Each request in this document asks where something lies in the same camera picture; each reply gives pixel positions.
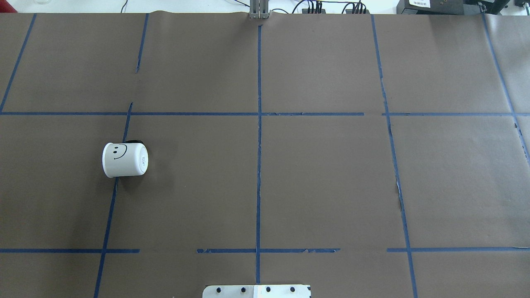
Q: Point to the white smiley face mug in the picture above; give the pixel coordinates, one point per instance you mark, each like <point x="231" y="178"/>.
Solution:
<point x="127" y="159"/>

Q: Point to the brown paper table cover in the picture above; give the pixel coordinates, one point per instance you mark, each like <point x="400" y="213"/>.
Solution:
<point x="370" y="156"/>

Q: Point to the black power strip left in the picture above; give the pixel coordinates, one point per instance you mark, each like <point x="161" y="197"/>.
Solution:
<point x="315" y="9"/>

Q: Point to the black power strip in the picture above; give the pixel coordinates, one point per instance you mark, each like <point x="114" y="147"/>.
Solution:
<point x="356" y="10"/>
<point x="315" y="9"/>

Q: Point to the black power strip right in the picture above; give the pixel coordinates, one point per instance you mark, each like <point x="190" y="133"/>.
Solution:
<point x="356" y="10"/>

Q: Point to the black equipment box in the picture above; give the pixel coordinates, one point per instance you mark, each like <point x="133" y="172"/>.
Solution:
<point x="437" y="7"/>

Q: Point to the grey aluminium frame post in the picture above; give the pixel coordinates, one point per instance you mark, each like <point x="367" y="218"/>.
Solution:
<point x="259" y="9"/>

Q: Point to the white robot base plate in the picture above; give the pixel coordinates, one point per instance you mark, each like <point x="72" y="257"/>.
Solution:
<point x="258" y="291"/>

